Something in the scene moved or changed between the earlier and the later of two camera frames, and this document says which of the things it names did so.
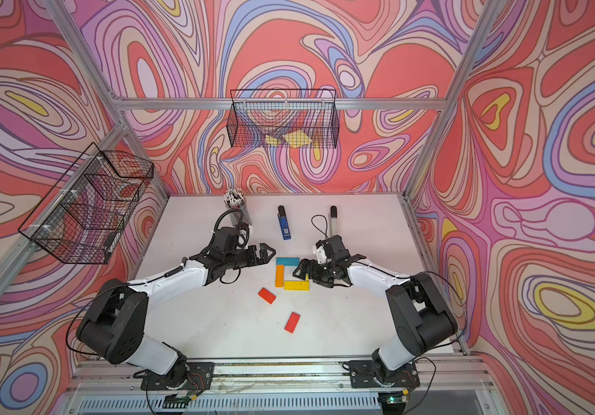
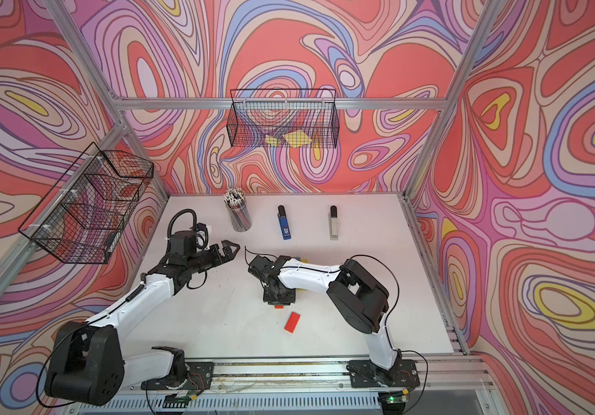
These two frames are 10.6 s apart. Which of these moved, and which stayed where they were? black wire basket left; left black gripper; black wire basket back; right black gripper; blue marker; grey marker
Moved: left black gripper; right black gripper
Stayed: blue marker; black wire basket back; black wire basket left; grey marker
